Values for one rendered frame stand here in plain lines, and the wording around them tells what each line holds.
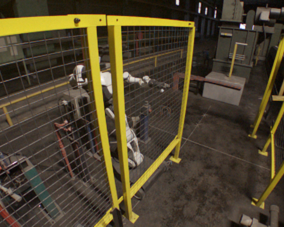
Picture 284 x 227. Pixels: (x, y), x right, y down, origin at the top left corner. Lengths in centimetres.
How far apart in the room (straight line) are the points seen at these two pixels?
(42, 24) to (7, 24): 12
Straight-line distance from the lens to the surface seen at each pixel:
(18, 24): 68
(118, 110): 98
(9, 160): 168
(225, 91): 462
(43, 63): 974
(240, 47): 516
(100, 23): 86
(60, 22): 74
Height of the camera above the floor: 180
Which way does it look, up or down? 29 degrees down
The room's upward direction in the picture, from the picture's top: straight up
